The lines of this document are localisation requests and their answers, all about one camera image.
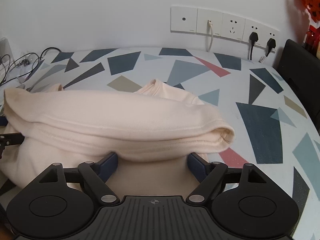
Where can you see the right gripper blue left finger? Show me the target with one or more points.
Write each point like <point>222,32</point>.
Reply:
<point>104,168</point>

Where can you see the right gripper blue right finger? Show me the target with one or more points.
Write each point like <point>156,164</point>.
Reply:
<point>202,169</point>

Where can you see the cream cardigan with fur cuffs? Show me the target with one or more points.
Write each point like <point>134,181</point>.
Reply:
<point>152,131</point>

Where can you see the patterned geometric tablecloth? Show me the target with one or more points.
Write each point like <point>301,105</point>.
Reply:
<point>272,128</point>

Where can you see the black chair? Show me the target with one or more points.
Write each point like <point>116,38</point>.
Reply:
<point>300,70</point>

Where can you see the black plug left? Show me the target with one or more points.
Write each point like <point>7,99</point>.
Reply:
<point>253,38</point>

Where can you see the black plug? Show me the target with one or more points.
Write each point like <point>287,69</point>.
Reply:
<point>253,38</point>
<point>271,44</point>

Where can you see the black plug right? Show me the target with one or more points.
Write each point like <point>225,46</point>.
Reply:
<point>271,44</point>

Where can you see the red object on shelf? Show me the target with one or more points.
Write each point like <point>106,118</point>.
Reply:
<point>311,40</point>

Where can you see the white wall socket strip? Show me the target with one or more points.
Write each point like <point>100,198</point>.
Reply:
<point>214,23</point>

